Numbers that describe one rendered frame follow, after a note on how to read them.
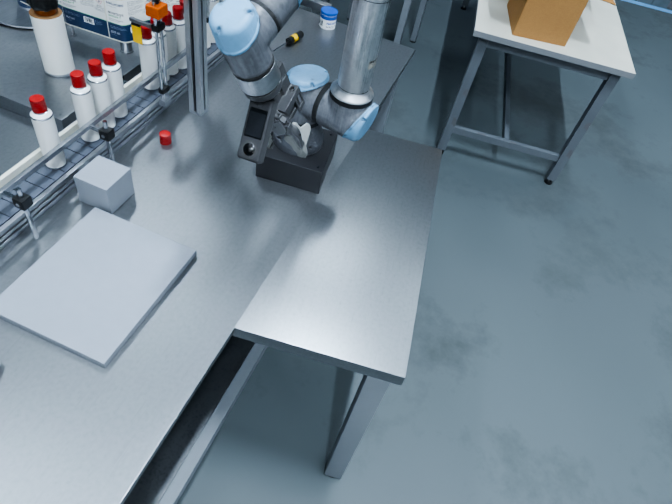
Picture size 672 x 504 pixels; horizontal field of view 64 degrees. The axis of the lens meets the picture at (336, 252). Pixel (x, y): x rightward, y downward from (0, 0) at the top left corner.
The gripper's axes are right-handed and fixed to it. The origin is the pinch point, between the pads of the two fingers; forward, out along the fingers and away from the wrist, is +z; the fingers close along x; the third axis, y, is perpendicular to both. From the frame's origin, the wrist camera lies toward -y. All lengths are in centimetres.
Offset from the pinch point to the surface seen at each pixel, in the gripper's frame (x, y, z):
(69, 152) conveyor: 69, -9, 19
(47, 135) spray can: 65, -11, 6
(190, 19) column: 53, 38, 14
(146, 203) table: 45, -13, 27
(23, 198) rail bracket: 55, -29, 2
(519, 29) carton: -18, 156, 120
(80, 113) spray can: 67, 0, 12
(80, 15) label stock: 104, 39, 25
